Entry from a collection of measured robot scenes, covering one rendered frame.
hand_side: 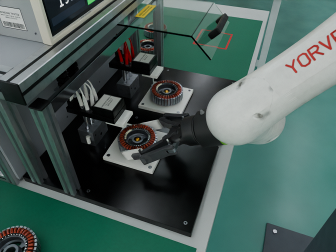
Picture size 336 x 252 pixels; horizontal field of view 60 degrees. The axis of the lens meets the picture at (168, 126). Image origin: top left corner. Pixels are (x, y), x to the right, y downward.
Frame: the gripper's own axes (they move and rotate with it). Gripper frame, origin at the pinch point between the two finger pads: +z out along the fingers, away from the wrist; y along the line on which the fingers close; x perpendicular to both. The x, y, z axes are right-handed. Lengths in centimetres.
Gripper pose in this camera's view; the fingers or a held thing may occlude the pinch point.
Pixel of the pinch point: (138, 140)
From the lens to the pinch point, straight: 83.4
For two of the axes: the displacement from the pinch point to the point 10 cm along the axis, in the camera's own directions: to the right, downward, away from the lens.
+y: 3.4, -6.5, 6.8
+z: -8.1, 1.6, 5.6
